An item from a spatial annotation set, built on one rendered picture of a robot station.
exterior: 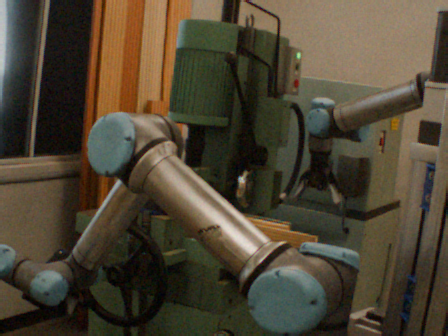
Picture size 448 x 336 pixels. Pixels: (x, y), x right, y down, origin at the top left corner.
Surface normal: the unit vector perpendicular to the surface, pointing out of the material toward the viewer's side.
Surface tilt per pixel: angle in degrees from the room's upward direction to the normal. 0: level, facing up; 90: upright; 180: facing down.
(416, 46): 90
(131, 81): 87
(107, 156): 86
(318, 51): 90
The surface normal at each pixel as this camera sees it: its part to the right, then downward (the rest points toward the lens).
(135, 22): 0.87, 0.13
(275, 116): -0.45, 0.11
